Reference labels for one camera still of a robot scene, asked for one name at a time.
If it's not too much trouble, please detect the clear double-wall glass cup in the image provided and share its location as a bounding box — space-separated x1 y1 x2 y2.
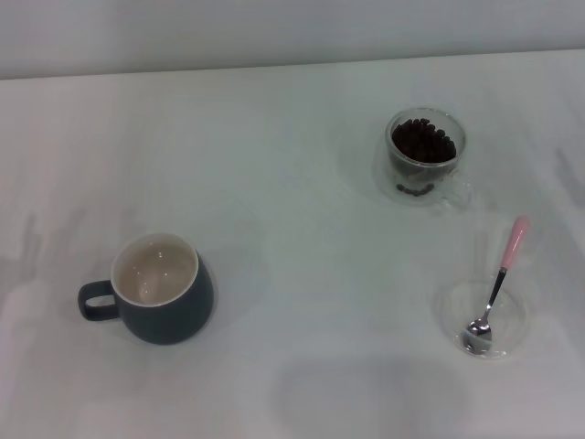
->
375 107 474 211

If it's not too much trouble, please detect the pink handled metal spoon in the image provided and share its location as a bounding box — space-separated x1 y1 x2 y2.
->
462 215 532 356

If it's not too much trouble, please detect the clear glass saucer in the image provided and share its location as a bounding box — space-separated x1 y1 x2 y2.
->
433 278 527 361

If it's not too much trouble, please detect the dark green ceramic mug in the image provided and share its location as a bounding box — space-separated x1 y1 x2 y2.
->
76 232 216 345

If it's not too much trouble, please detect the pile of coffee beans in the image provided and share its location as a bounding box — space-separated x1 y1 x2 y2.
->
391 118 458 165

